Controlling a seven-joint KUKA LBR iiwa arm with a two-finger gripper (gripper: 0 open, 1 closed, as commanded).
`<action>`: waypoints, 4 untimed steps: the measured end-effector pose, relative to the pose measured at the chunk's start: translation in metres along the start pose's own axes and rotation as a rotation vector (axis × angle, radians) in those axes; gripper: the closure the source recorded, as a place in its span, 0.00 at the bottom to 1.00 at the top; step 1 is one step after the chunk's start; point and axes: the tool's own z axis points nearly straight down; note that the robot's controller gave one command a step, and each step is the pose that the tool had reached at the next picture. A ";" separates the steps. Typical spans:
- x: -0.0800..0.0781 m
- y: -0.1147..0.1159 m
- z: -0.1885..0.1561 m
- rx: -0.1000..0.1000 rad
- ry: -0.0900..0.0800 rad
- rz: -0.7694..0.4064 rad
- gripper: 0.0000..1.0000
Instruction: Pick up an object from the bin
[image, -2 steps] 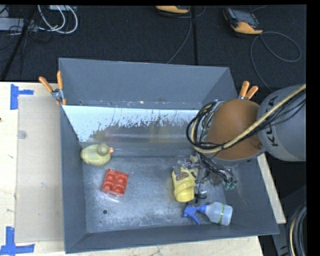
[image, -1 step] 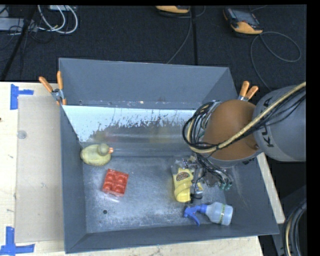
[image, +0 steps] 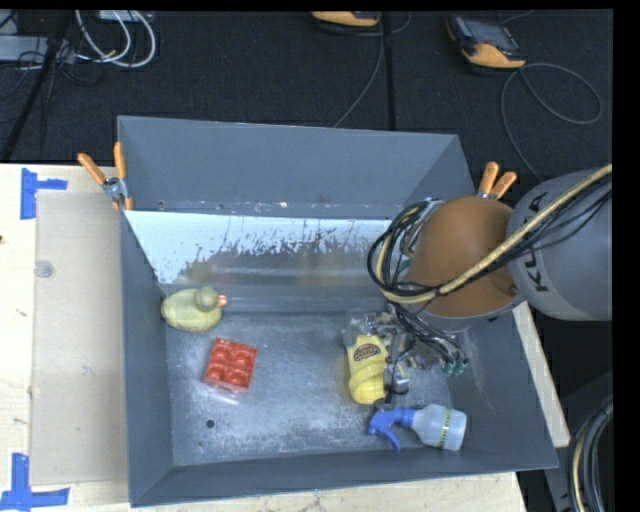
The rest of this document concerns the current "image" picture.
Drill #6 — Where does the yellow squeeze bottle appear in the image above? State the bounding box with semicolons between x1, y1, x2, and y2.
342;322;392;406

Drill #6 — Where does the clear spray bottle blue nozzle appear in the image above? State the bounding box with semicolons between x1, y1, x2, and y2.
367;402;469;453

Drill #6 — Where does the grey metal bin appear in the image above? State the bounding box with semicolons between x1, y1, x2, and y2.
115;115;560;509

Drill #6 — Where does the red toy brick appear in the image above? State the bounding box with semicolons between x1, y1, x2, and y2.
202;337;260;397

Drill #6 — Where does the yellow toy duck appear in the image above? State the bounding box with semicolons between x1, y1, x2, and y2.
159;285;229;334

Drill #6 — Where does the pale wood flat board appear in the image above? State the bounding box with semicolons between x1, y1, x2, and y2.
28;189;131;487

